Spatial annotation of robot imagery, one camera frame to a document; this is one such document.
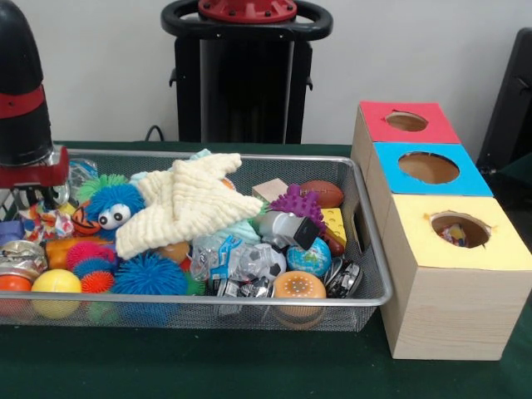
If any shallow metal mesh bin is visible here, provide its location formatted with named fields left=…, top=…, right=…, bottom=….
left=0, top=148, right=394, bottom=333

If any yellow cheese toy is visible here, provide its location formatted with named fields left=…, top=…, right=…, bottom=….
left=320, top=206, right=348, bottom=250

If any brown toy football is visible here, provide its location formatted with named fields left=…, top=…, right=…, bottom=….
left=299, top=179, right=345, bottom=209

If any purple spiky ball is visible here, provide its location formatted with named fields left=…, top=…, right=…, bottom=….
left=269, top=184, right=328, bottom=229

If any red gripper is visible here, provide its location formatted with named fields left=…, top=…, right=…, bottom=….
left=0, top=145, right=71, bottom=211

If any toy burger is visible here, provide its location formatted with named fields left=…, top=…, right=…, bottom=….
left=273, top=269, right=328, bottom=329

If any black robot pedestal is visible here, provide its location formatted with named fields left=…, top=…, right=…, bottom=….
left=160, top=0, right=334, bottom=145

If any dark green table cloth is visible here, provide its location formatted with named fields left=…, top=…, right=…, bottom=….
left=498, top=154, right=532, bottom=178
left=0, top=140, right=532, bottom=399

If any blue globe ball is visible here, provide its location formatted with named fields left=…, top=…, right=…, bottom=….
left=286, top=236, right=333, bottom=278

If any orange smooth ball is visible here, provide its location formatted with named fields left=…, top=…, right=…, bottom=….
left=0, top=273, right=33, bottom=315

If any large blue spiky ball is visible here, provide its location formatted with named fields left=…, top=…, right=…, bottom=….
left=111, top=251, right=189, bottom=296

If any yellow smooth ball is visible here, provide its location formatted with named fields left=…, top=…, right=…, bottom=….
left=31, top=268, right=83, bottom=319

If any cream muslin cloth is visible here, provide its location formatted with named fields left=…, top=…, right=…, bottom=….
left=115, top=152, right=265, bottom=261

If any multicoloured knotted cloth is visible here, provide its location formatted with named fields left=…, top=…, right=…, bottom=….
left=438, top=224, right=470, bottom=248
left=18, top=199, right=76, bottom=243

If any light blue muslin cloth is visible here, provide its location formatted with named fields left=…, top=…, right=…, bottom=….
left=126, top=148, right=262, bottom=247

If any wooden box with three holes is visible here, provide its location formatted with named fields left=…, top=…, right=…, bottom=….
left=351, top=100, right=532, bottom=361

